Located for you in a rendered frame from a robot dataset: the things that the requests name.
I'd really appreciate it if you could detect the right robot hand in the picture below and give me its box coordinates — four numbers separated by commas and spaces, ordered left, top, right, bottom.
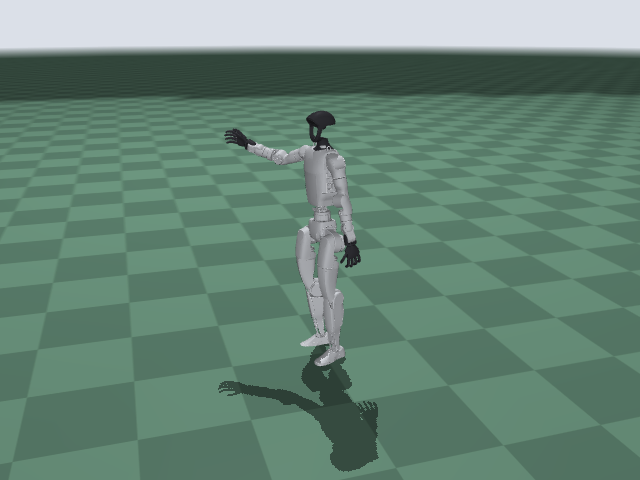
224, 129, 256, 150

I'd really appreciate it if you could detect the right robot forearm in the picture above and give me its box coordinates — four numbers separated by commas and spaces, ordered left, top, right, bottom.
247, 143, 279, 161

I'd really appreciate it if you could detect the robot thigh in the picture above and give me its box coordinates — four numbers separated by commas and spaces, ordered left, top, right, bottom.
295, 225, 322, 297
317, 229, 345, 306

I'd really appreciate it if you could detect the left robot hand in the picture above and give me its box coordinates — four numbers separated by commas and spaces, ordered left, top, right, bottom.
340, 235, 361, 268

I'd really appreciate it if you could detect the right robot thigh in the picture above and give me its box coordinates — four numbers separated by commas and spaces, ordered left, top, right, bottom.
295, 225, 322, 297

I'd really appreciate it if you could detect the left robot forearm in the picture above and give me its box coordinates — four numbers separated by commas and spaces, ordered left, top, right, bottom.
338, 195, 356, 243

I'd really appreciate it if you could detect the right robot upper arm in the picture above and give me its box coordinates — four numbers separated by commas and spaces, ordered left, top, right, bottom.
273, 145, 311, 165

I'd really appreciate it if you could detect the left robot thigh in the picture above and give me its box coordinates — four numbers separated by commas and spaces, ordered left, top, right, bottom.
317, 229, 345, 306

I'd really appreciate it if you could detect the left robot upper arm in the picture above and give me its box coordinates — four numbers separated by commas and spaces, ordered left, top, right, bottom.
325, 153, 349, 208

